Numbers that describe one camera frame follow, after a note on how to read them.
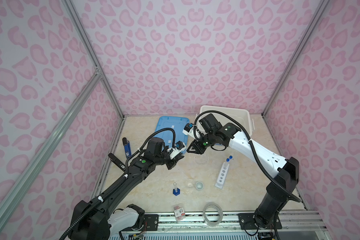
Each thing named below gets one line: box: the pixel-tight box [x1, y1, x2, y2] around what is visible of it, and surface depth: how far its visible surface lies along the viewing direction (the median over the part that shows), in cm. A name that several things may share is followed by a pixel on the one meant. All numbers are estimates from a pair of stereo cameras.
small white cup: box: [195, 181, 204, 190], surface depth 84 cm
